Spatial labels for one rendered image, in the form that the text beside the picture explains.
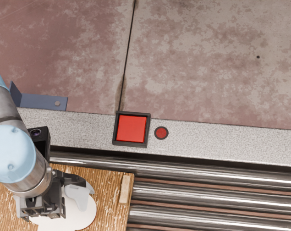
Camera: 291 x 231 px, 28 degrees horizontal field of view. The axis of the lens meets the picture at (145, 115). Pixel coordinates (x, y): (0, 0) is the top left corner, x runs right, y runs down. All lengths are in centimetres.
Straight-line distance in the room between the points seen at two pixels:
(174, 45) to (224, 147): 118
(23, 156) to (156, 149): 48
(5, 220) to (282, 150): 60
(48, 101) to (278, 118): 91
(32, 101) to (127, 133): 114
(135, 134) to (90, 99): 108
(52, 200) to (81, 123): 31
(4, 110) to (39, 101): 146
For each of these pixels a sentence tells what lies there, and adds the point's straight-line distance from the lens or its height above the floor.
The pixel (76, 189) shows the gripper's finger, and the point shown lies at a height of 106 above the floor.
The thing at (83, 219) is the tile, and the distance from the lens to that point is 119.
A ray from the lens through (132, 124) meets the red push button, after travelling 125.
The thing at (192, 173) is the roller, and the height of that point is 92.
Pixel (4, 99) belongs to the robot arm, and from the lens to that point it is 89.
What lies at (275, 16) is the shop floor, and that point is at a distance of 247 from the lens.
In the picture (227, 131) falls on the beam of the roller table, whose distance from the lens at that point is 126.
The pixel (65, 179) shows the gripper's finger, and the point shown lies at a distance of 105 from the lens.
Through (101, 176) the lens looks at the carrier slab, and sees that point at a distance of 122.
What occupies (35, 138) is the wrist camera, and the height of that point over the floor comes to 114.
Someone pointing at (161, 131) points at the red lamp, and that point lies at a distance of 126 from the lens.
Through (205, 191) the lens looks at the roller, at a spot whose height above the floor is 92.
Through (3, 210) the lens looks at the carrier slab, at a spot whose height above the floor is 94.
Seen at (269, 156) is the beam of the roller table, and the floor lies 92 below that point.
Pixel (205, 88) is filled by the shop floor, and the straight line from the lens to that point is 230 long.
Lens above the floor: 210
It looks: 68 degrees down
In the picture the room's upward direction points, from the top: 12 degrees counter-clockwise
